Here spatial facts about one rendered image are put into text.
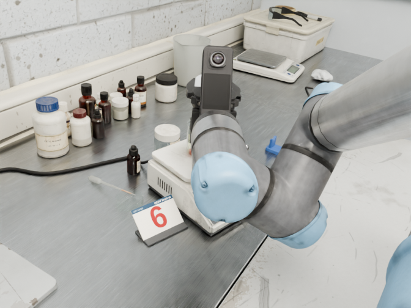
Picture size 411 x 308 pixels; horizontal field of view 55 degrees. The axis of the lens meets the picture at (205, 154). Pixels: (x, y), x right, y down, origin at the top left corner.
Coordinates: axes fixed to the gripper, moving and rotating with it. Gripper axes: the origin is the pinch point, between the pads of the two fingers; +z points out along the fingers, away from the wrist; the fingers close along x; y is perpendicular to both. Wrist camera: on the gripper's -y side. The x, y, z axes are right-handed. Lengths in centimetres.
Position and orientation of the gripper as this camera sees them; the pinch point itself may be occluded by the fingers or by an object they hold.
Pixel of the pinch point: (210, 74)
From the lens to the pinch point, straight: 75.1
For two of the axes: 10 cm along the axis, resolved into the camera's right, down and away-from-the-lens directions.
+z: -0.4, -5.2, 8.5
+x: 9.9, 0.6, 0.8
